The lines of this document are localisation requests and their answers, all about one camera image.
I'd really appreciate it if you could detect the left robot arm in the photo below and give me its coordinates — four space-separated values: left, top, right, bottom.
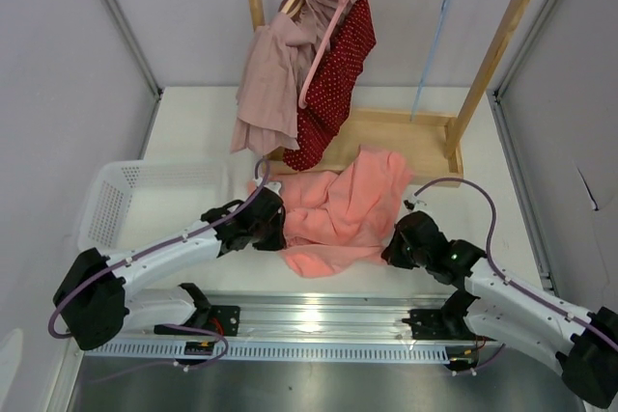
48 188 286 351

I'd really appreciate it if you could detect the white plastic basket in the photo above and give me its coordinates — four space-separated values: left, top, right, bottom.
77 155 254 251

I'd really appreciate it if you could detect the white slotted cable duct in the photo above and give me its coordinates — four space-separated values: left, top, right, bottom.
86 339 473 365

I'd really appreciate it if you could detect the salmon pink skirt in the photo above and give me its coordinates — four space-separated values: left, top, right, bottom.
271 146 413 278

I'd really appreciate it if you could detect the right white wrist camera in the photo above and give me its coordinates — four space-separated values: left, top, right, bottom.
403 195 427 212

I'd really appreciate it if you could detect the dusty pink dress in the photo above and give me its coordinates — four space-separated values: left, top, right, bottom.
230 0 339 155

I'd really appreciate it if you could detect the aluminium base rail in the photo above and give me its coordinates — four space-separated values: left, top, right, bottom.
207 291 447 343

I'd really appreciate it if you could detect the wooden clothes rack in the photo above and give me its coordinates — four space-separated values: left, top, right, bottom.
248 0 530 182

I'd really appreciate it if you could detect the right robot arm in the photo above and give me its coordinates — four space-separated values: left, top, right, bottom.
381 211 617 409

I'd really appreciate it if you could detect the red polka dot garment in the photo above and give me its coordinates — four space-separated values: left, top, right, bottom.
283 0 377 171

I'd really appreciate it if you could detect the light blue plastic hanger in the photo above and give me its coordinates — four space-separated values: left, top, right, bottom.
410 0 451 121

